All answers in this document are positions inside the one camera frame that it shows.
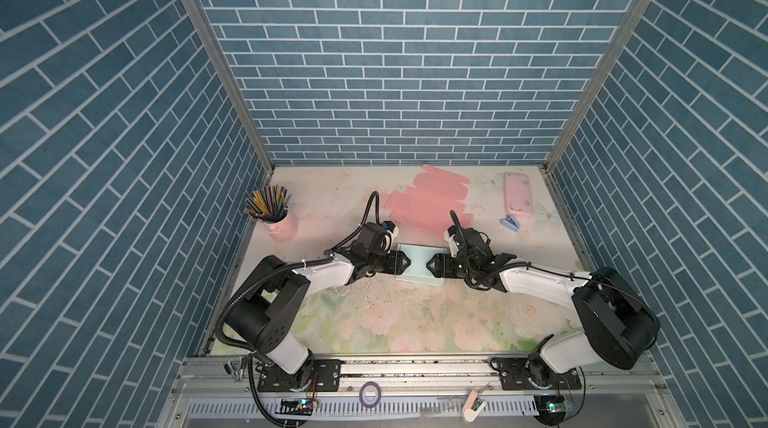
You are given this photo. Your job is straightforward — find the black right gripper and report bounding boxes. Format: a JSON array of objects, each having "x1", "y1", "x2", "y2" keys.
[{"x1": 423, "y1": 251, "x2": 477, "y2": 280}]

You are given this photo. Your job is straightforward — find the mint green paper box sheet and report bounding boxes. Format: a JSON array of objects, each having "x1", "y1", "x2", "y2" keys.
[{"x1": 396, "y1": 243, "x2": 447, "y2": 287}]

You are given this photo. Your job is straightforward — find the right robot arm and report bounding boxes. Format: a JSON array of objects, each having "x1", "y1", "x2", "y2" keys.
[{"x1": 426, "y1": 227, "x2": 660, "y2": 384}]

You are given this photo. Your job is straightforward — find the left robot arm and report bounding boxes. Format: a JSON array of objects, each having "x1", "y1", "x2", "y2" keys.
[{"x1": 214, "y1": 192, "x2": 410, "y2": 385}]

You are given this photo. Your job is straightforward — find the pink paper box sheet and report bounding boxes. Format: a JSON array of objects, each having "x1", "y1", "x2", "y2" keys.
[{"x1": 385, "y1": 165, "x2": 473, "y2": 238}]

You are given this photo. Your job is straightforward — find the pink pencil case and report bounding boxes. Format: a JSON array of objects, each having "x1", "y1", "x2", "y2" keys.
[{"x1": 504, "y1": 173, "x2": 533, "y2": 219}]

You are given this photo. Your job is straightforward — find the pink metal pencil bucket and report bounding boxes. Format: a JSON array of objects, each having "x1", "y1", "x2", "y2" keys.
[{"x1": 262, "y1": 211, "x2": 298, "y2": 243}]

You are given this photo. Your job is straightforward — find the bundle of colored pencils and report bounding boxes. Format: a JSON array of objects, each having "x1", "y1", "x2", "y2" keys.
[{"x1": 245, "y1": 186, "x2": 290, "y2": 223}]

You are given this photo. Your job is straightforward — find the white pink clip tool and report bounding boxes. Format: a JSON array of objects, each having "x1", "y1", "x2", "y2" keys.
[{"x1": 461, "y1": 390, "x2": 487, "y2": 423}]

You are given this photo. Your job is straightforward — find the purple tape roll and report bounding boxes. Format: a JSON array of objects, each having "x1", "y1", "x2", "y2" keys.
[{"x1": 358, "y1": 381, "x2": 382, "y2": 410}]

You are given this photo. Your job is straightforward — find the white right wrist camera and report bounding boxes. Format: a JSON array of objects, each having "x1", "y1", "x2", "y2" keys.
[{"x1": 444, "y1": 227, "x2": 461, "y2": 258}]

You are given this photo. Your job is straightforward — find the aluminium front rail frame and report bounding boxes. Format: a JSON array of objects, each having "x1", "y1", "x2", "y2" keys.
[{"x1": 159, "y1": 353, "x2": 684, "y2": 427}]

